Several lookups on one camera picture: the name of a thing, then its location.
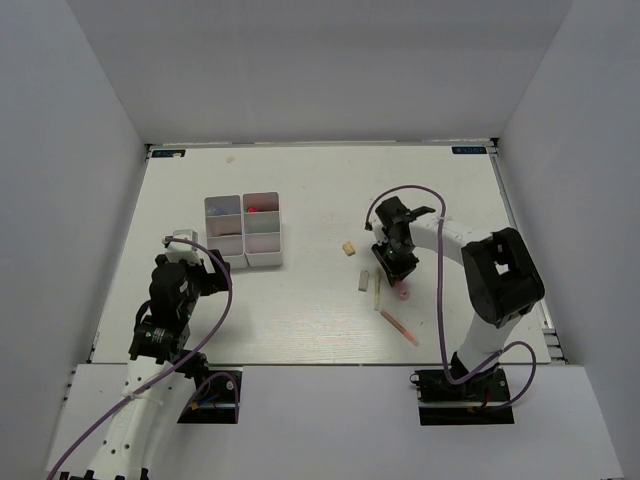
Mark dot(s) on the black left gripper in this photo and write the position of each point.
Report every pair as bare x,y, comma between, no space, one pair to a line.
214,280

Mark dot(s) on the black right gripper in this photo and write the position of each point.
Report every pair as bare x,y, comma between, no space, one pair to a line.
394,271

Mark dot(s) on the yellow beige eraser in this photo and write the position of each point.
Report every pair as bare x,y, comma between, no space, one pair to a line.
348,249

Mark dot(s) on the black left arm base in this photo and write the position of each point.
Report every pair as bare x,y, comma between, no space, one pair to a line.
216,400

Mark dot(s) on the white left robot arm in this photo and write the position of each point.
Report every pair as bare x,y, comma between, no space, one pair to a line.
163,376

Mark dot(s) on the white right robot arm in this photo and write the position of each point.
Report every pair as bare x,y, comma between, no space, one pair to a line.
502,281

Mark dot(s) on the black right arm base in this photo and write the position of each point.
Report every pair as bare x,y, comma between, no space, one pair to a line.
475,403

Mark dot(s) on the yellow slim highlighter pen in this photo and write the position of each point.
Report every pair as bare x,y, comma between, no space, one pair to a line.
377,290

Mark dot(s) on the grey white eraser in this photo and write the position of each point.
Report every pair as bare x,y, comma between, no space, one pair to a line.
363,281

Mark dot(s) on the orange slim highlighter pen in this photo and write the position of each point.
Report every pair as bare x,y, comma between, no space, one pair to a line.
399,327

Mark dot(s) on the white left organizer container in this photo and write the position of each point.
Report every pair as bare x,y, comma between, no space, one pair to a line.
224,213

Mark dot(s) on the white organizer container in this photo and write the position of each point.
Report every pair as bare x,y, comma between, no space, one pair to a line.
224,213
262,231

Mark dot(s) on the white right organizer container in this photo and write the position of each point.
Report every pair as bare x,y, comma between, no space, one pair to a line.
262,231

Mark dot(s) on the blue label sticker right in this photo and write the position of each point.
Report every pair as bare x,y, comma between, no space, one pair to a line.
469,150

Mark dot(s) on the blue label sticker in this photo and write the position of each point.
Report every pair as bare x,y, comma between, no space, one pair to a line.
168,153
469,150

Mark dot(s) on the blue label sticker left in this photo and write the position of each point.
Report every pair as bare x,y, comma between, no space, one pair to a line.
168,153

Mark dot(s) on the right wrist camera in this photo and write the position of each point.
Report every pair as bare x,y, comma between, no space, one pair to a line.
377,230

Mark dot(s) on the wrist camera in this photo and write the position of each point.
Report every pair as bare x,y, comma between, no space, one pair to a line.
377,230
177,251

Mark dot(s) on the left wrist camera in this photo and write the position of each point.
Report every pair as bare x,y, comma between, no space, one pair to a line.
177,251

